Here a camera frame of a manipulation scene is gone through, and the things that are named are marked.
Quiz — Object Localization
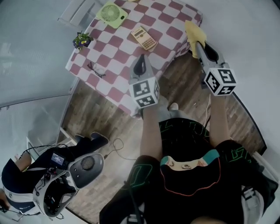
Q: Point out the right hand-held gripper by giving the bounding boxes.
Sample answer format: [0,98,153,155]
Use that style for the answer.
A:
[194,41,238,97]

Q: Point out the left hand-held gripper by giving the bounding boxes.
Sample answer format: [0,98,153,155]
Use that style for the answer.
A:
[128,54,160,109]

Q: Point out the yellow cloth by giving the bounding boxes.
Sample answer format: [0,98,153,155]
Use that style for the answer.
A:
[185,20,207,59]

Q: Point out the beige calculator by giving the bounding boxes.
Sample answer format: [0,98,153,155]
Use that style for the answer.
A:
[130,26,158,51]

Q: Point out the person's right forearm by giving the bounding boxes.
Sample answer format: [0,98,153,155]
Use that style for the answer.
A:
[209,93,233,147]

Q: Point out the person's left forearm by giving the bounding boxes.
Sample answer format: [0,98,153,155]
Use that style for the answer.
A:
[140,106,164,161]

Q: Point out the red white checkered tablecloth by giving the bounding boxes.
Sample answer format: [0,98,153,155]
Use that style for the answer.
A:
[65,0,203,119]

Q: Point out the black framed glasses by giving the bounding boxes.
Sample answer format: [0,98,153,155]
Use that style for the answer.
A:
[87,61,106,79]

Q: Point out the person's grey trouser leg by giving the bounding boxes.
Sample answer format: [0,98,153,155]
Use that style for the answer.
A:
[156,94,191,123]

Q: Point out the green square desk fan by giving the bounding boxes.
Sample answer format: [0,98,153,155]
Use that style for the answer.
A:
[95,1,129,29]

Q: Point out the small potted flower plant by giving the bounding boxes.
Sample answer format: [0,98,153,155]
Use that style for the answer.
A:
[72,31,94,51]

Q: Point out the person's black printed shirt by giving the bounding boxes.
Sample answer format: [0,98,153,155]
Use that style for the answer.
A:
[99,117,279,224]

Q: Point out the grey white helmet rig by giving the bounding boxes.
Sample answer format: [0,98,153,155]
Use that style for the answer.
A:
[32,152,105,217]

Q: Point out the black screen device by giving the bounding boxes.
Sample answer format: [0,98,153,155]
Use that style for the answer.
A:
[49,152,69,169]

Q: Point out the white floor cable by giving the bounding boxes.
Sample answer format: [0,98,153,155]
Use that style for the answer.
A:
[203,93,212,128]

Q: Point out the black floor cable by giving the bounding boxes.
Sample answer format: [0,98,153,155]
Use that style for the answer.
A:
[103,137,138,161]

